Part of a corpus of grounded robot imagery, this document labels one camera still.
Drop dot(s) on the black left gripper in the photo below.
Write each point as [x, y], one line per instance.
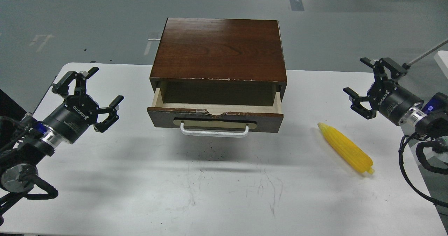
[79, 111]

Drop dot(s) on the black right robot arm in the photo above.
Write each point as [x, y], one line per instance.
[429, 120]

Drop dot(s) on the grey stand leg with caster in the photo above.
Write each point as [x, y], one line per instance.
[423, 56]

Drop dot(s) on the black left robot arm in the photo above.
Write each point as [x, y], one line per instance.
[32, 140]

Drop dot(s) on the brown wooden cabinet box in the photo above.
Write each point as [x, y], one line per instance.
[237, 50]

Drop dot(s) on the yellow corn cob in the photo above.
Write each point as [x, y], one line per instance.
[348, 150]

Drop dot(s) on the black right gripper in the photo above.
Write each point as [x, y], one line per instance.
[385, 94]

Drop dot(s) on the wooden drawer with white handle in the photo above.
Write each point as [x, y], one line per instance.
[215, 120]

